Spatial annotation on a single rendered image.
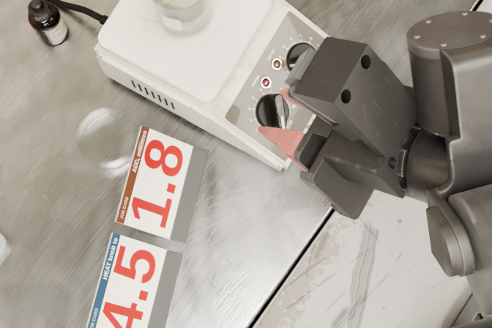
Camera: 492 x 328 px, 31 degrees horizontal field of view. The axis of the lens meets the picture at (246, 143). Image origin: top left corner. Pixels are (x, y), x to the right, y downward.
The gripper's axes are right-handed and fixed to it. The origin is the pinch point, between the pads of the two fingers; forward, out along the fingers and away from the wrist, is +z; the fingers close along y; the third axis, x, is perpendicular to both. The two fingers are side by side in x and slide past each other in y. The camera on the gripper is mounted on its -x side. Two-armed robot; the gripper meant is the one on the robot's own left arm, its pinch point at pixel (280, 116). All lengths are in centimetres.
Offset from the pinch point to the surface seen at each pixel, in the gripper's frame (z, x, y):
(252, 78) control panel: 8.5, 3.0, -3.7
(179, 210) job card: 12.6, 7.1, 9.2
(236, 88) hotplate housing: 8.9, 2.2, -2.0
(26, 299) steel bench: 18.8, 2.4, 23.0
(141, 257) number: 11.9, 5.5, 14.6
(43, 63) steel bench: 27.8, -4.4, 3.3
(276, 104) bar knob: 6.0, 4.6, -2.6
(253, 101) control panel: 8.1, 4.0, -2.0
